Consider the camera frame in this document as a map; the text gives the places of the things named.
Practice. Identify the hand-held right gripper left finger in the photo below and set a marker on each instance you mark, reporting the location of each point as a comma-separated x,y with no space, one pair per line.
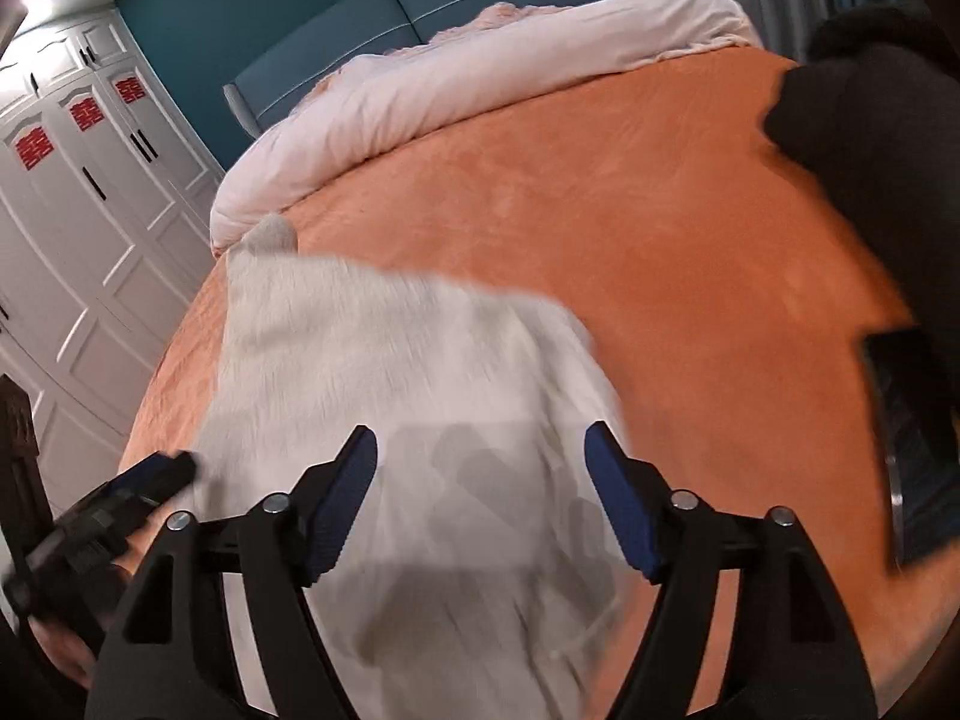
341,510

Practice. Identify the white panelled wardrobe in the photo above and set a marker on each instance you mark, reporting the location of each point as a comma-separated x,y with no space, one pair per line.
90,240

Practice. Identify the dark cloth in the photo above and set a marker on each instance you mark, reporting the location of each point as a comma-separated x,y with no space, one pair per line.
885,127

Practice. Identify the person's left hand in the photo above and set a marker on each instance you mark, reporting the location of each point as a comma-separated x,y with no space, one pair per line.
64,652

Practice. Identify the dark wooden furniture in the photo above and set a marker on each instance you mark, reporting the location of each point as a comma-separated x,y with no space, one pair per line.
19,450

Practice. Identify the black phone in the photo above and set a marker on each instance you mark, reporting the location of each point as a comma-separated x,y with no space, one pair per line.
919,450

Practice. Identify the orange velvet blanket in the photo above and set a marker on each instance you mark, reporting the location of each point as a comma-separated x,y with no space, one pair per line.
637,240

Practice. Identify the beige quilted jacket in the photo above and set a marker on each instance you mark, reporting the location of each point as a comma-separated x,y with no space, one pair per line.
375,360

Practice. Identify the pale pink duvet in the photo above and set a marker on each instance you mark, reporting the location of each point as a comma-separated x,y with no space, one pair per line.
450,90

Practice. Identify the red paper cutout decoration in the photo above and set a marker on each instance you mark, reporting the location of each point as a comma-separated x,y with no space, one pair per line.
129,88
30,151
84,115

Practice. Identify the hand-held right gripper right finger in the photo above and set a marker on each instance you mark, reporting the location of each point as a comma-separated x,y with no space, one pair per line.
622,510

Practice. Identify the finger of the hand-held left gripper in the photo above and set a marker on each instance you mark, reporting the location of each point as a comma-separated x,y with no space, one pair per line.
154,472

